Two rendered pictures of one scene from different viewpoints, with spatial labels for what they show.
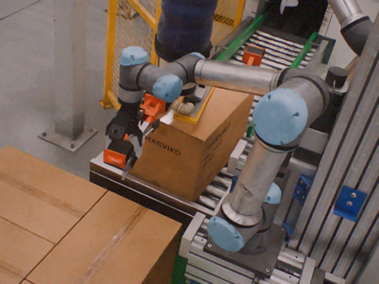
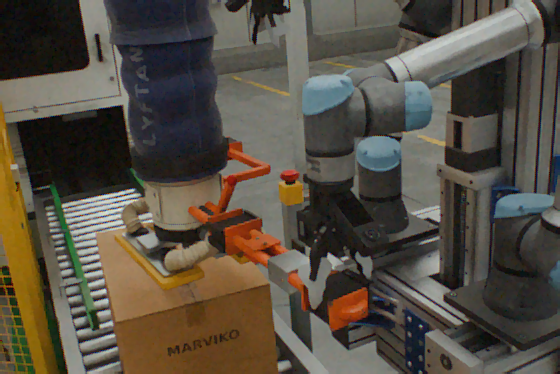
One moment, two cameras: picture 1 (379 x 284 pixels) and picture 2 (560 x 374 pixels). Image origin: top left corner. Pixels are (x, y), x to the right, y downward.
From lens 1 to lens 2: 1.17 m
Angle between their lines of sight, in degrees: 40
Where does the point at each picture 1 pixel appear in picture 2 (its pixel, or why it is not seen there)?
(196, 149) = (262, 305)
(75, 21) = not seen: outside the picture
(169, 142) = (215, 328)
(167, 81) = (419, 87)
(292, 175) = (484, 195)
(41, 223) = not seen: outside the picture
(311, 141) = (483, 136)
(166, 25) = (166, 123)
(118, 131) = (376, 231)
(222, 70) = (440, 48)
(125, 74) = (339, 124)
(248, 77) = (488, 32)
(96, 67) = not seen: outside the picture
